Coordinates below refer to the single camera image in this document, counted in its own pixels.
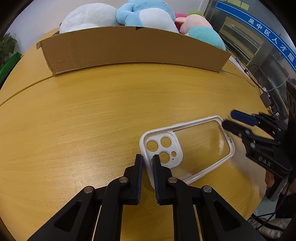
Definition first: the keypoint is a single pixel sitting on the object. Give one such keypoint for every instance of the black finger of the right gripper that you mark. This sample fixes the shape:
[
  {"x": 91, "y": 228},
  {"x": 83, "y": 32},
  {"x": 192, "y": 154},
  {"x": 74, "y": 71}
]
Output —
[{"x": 236, "y": 129}]

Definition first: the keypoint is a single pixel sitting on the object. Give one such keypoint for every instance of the white paper card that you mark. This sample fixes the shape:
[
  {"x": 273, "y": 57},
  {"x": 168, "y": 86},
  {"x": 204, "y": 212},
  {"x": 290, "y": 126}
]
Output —
[{"x": 236, "y": 62}]

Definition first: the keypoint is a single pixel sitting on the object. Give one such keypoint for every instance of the blue plush bear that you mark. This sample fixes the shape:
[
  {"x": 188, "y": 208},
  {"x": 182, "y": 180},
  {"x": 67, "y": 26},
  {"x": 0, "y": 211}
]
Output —
[{"x": 149, "y": 14}]

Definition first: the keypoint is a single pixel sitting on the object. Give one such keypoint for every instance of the pink plush toy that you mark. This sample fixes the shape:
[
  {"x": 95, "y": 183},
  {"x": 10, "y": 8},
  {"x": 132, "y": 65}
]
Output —
[{"x": 180, "y": 18}]

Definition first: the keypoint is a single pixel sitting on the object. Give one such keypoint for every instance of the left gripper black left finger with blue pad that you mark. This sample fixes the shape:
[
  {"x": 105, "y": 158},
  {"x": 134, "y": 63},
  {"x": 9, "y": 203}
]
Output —
[{"x": 95, "y": 213}]

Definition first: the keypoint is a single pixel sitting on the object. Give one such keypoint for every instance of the brown cardboard tray box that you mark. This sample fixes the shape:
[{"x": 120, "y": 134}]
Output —
[{"x": 122, "y": 45}]

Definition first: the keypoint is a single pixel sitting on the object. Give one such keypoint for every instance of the white clear phone case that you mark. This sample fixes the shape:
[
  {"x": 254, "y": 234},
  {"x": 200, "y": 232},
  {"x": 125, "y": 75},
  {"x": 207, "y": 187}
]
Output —
[{"x": 191, "y": 149}]

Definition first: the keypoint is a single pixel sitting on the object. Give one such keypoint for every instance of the yellow sticky notes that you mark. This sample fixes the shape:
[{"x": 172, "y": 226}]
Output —
[{"x": 239, "y": 4}]

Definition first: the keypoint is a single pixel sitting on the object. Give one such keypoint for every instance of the white plush toy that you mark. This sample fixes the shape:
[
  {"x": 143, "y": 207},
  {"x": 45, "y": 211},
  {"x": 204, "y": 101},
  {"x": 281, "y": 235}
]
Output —
[{"x": 87, "y": 16}]

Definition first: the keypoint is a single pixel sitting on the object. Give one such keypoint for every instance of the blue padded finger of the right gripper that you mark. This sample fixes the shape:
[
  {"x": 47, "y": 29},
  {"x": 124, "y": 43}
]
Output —
[{"x": 243, "y": 117}]

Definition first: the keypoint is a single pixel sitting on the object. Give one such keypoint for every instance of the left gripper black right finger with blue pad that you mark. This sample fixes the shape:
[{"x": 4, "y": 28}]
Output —
[{"x": 199, "y": 213}]

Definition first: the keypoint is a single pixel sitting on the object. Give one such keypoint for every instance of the pink pig plush teal shirt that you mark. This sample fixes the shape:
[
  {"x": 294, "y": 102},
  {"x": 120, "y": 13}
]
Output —
[{"x": 197, "y": 27}]

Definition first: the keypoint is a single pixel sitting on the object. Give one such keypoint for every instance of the green covered side table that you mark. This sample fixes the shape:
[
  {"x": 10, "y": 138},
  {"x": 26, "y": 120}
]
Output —
[{"x": 9, "y": 65}]

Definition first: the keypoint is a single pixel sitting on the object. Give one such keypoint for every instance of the green potted plant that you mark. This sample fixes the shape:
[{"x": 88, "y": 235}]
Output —
[{"x": 7, "y": 47}]

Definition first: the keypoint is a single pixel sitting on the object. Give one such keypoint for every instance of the blue banner with characters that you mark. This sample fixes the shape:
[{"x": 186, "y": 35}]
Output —
[{"x": 260, "y": 27}]

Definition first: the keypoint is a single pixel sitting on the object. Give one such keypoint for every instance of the black power adapter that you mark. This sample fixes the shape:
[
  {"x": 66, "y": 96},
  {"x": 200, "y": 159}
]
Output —
[{"x": 265, "y": 98}]

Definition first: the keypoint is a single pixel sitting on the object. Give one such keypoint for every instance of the person's hand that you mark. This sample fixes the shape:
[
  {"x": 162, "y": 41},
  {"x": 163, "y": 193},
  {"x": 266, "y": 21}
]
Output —
[{"x": 269, "y": 179}]

